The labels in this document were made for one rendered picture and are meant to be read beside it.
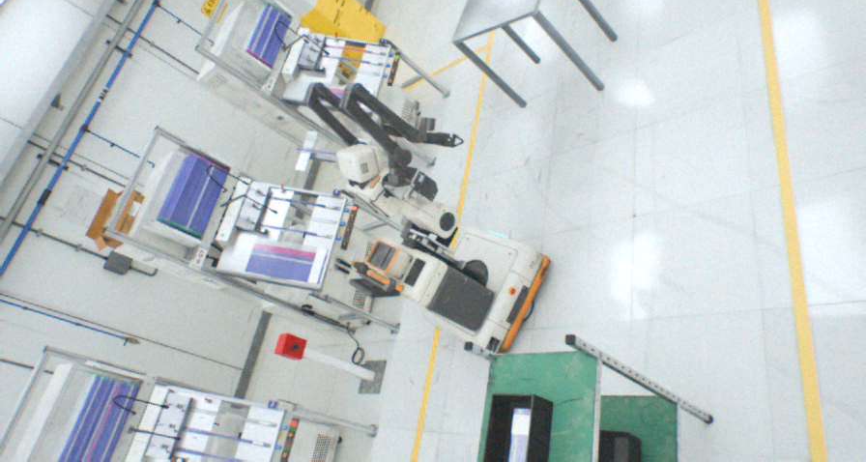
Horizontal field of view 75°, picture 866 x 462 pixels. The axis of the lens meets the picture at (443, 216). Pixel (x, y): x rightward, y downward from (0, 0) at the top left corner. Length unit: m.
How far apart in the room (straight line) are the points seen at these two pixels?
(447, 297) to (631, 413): 1.06
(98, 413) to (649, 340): 2.90
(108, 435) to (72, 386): 0.36
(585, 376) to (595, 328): 1.20
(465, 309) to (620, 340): 0.80
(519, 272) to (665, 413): 1.16
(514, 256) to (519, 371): 1.26
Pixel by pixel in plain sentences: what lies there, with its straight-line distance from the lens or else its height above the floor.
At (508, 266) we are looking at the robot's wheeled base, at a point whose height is 0.28.
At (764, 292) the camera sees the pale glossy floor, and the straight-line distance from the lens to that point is 2.85.
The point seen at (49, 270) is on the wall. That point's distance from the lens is 5.21.
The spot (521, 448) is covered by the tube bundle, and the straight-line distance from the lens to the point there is 1.96.
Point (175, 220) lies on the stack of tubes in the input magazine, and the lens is 3.89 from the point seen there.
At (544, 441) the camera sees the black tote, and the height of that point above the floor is 0.98.
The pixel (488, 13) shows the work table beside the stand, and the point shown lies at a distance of 3.82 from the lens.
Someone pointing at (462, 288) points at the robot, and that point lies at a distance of 3.00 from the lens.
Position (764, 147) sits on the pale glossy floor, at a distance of 3.20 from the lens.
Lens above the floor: 2.56
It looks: 37 degrees down
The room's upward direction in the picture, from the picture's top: 57 degrees counter-clockwise
